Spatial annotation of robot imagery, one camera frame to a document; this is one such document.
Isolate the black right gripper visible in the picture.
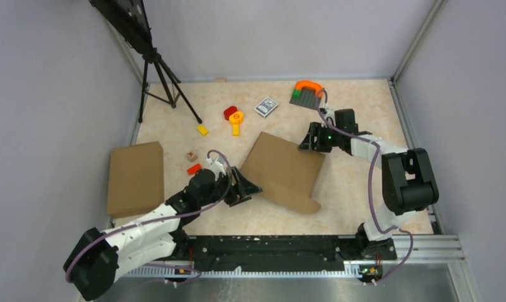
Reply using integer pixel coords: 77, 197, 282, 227
299, 122, 342, 154

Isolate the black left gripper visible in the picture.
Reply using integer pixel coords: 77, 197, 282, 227
200, 167, 262, 208

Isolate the large cardboard box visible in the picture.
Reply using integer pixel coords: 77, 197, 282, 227
240, 132, 325, 215

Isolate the yellow rectangular block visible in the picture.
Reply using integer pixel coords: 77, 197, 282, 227
197, 125, 209, 136

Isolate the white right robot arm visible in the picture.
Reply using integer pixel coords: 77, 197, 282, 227
298, 108, 439, 259

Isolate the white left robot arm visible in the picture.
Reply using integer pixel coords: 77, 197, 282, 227
63, 167, 262, 301

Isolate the blue playing card box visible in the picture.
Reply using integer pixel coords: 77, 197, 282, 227
254, 97, 279, 118

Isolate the small folded cardboard box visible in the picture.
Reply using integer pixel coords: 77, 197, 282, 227
106, 142, 164, 218

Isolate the orange rectangular block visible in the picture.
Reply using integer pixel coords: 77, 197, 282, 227
186, 163, 202, 176

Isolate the green small toy brick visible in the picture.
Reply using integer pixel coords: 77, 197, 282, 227
292, 89, 301, 98

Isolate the wooden letter cube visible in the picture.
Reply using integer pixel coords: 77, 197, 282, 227
186, 151, 198, 162

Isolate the yellow oval toy block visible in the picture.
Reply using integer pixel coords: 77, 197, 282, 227
228, 111, 244, 136

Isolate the red oval plastic block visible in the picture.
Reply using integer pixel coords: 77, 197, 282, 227
223, 106, 238, 121

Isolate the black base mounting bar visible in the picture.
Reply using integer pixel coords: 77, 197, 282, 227
161, 235, 397, 272

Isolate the black tripod stand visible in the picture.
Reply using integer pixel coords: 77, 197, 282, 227
90, 0, 203, 124

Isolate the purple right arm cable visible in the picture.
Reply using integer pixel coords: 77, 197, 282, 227
315, 88, 415, 285

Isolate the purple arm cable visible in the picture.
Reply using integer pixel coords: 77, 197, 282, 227
315, 88, 415, 285
64, 150, 235, 288

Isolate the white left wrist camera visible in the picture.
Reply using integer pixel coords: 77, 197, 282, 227
206, 149, 232, 180

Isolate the grey lego base plate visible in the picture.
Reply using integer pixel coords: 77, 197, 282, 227
290, 89, 319, 110

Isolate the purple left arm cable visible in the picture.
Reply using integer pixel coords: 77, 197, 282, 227
64, 150, 235, 288

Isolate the aluminium front rail frame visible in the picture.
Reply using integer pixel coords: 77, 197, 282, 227
76, 233, 481, 302

